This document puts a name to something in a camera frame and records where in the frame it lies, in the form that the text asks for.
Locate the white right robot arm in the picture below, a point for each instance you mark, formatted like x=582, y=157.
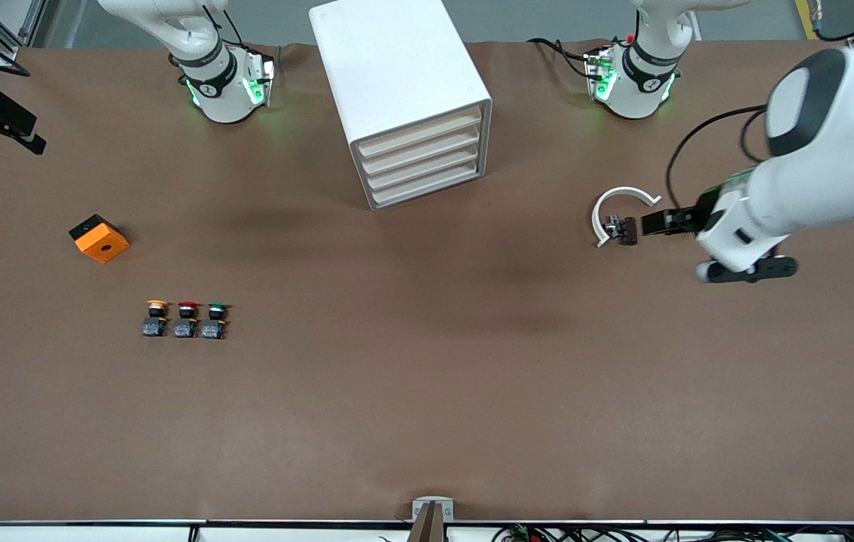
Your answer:
x=220, y=90

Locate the table cover sheet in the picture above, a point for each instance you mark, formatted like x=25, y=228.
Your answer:
x=427, y=391

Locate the white drawer cabinet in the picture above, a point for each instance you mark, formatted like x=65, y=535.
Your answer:
x=389, y=68

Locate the yellow push button switch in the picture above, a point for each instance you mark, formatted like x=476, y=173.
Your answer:
x=156, y=325

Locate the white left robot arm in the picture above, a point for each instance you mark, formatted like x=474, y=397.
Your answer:
x=834, y=150

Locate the orange and black box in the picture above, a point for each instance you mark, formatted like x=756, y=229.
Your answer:
x=103, y=245

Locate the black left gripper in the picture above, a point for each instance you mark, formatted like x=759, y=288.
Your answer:
x=681, y=219

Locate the red push button switch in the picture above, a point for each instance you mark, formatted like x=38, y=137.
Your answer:
x=186, y=327

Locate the dark brown terminal block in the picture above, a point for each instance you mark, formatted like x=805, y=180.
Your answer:
x=628, y=230

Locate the green push button switch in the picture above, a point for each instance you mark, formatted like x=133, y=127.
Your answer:
x=214, y=327

